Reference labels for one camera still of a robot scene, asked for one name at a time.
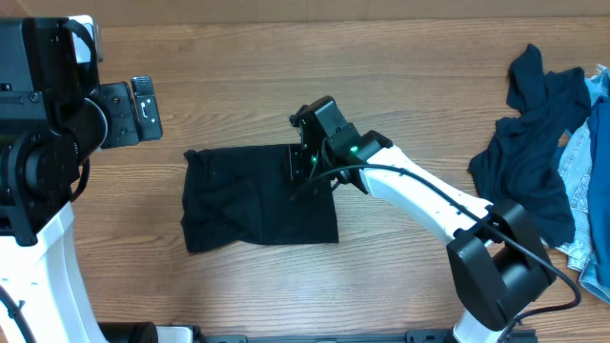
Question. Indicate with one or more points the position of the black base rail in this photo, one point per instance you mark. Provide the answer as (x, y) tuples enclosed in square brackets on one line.
[(314, 338)]

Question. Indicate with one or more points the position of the dark navy shirt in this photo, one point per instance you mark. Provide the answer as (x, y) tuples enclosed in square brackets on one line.
[(520, 162)]

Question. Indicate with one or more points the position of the light blue denim jeans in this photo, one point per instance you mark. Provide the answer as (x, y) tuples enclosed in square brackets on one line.
[(575, 166)]

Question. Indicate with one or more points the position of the black t-shirt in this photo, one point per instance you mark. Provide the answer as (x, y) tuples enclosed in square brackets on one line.
[(246, 194)]

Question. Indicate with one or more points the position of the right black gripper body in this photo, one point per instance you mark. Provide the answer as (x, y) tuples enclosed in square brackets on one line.
[(296, 164)]

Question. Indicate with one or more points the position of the blue garment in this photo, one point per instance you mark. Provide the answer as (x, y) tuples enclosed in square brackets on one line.
[(598, 193)]

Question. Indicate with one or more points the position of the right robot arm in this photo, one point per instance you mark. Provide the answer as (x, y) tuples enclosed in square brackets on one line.
[(498, 263)]

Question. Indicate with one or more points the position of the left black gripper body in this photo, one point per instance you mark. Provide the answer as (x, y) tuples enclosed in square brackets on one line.
[(121, 118)]

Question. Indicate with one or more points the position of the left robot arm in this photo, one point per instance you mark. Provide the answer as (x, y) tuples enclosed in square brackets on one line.
[(55, 113)]

